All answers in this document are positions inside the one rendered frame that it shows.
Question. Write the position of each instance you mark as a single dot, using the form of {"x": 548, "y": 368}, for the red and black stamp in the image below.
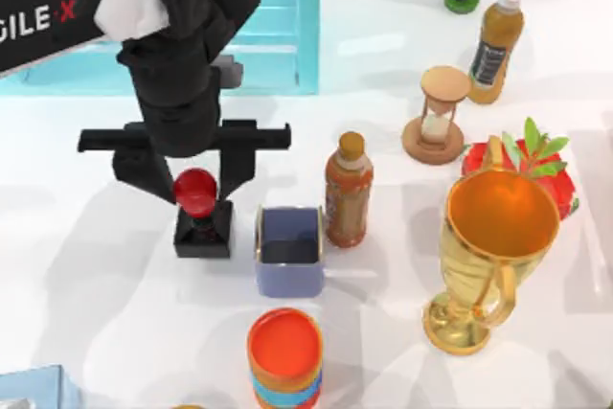
{"x": 194, "y": 193}

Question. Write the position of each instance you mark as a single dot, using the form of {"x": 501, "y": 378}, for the grey rounded box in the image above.
{"x": 231, "y": 73}

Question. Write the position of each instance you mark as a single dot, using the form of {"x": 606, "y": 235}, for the brown bottle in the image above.
{"x": 348, "y": 193}

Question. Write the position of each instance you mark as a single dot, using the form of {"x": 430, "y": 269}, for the light blue rack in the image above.
{"x": 282, "y": 35}

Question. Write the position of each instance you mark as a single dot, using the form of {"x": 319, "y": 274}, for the purple square container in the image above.
{"x": 287, "y": 277}

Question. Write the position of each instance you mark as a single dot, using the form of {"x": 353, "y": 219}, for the wooden hourglass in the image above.
{"x": 443, "y": 85}

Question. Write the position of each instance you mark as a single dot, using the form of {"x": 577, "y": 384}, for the light blue box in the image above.
{"x": 48, "y": 387}

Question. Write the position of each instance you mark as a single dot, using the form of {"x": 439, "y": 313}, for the tan round object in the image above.
{"x": 188, "y": 407}

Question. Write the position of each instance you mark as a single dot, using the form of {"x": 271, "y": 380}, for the yellow bottle with white cap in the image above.
{"x": 495, "y": 54}

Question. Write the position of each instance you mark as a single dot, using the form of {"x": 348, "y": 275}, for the golden trophy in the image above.
{"x": 498, "y": 222}

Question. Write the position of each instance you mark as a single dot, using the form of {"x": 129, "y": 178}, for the red plant pot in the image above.
{"x": 558, "y": 179}

